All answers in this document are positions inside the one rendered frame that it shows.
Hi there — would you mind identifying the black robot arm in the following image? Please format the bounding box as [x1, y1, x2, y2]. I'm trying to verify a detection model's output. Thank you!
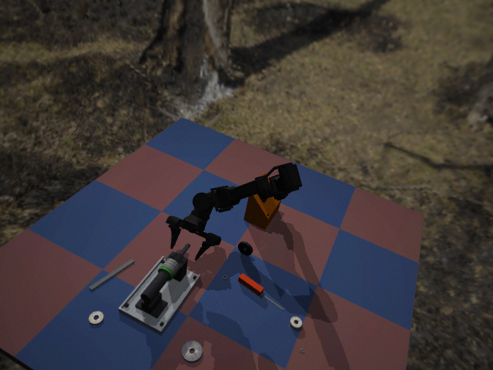
[181, 163, 302, 233]

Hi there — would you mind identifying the red-handled screwdriver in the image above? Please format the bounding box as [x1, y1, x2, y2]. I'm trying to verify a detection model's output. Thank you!
[238, 273, 284, 310]

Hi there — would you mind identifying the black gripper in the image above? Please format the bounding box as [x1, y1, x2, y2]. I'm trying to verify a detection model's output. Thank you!
[166, 208, 221, 261]

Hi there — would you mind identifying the green ring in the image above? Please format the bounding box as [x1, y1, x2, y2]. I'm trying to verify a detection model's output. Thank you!
[158, 267, 173, 281]

